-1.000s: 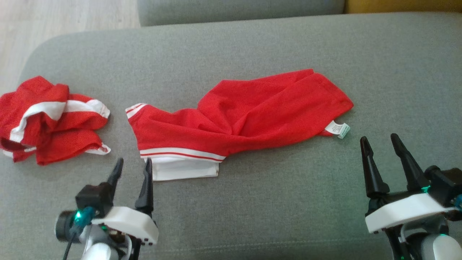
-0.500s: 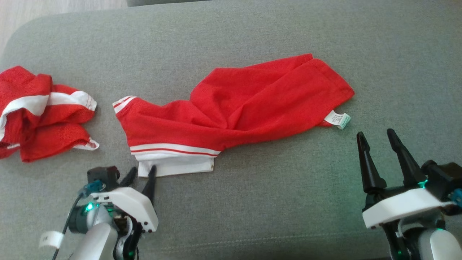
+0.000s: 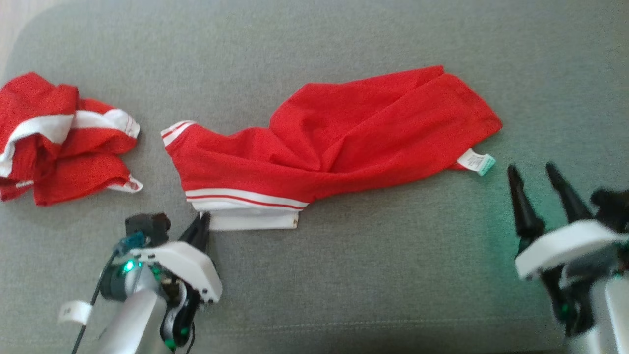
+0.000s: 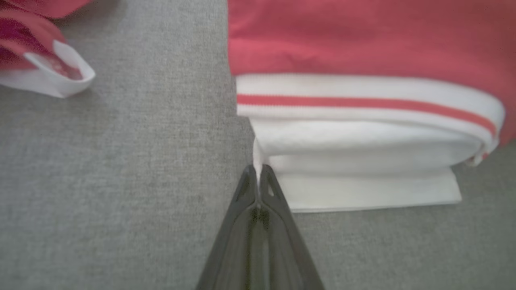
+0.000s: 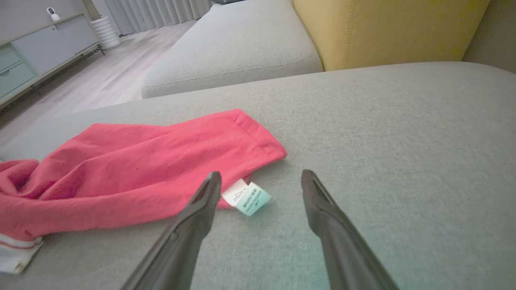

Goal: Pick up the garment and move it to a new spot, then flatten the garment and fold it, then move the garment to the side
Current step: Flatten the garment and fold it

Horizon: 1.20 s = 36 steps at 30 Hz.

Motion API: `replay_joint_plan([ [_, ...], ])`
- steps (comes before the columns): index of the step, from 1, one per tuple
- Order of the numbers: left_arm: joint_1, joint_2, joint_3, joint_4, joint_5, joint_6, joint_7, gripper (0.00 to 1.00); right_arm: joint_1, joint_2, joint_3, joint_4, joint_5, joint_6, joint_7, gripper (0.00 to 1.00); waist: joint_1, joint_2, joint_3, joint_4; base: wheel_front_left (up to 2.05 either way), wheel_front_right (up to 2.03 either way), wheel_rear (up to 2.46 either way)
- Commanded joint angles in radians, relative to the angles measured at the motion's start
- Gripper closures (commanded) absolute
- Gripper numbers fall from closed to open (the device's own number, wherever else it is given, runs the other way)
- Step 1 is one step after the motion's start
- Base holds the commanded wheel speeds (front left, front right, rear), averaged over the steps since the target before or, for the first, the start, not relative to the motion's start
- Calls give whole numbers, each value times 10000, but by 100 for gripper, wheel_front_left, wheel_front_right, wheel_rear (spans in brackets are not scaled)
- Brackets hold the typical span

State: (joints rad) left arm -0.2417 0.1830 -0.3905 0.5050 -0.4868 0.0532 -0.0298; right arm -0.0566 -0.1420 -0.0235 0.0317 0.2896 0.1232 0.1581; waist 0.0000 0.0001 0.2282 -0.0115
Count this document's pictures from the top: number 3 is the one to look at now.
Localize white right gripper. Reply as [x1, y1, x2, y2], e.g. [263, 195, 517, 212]
[507, 162, 629, 337]

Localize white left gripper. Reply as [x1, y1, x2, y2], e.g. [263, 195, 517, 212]
[129, 212, 223, 351]

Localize red shorts with white stripe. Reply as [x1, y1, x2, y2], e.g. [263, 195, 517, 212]
[0, 72, 143, 206]

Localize red basketball jersey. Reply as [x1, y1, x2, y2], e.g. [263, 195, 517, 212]
[161, 65, 503, 231]

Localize grey sofa seat cushion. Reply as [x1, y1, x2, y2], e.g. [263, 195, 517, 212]
[0, 0, 629, 354]

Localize white left cable label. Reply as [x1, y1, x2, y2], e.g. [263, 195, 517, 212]
[58, 301, 93, 325]

